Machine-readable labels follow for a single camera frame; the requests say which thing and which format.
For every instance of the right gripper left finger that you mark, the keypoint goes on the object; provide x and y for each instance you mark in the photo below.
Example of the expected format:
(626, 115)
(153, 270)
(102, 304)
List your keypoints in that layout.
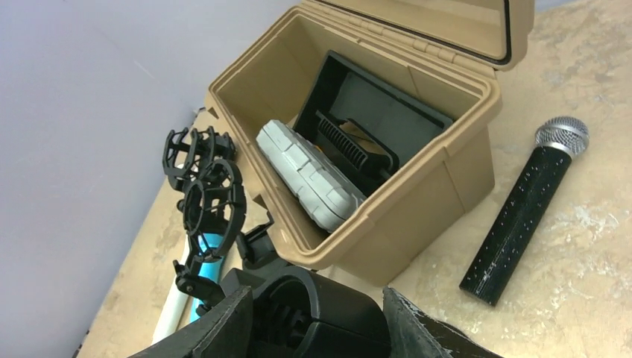
(222, 332)

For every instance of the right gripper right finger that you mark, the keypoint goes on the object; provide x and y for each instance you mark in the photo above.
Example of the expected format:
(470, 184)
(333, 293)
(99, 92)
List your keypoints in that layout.
(415, 334)

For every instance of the white microphone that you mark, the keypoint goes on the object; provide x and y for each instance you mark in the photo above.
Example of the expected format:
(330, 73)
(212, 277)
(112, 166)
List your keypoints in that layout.
(170, 315)

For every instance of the black round-base clip stand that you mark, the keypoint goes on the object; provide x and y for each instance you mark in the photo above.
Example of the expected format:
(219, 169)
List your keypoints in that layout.
(298, 313)

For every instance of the black tripod shock-mount stand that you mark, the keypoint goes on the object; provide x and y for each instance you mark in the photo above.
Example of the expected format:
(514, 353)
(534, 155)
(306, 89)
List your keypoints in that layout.
(214, 208)

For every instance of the black silver-grille microphone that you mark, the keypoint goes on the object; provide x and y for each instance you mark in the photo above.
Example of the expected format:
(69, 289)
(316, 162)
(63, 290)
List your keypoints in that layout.
(557, 143)

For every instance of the grey case in toolbox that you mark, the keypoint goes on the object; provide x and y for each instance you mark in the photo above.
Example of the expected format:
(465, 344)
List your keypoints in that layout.
(324, 192)

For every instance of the black toolbox tray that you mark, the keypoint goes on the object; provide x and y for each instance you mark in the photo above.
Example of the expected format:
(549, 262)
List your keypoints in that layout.
(368, 128)

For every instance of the tan plastic toolbox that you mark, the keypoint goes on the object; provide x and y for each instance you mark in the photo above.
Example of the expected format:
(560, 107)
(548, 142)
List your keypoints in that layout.
(443, 53)

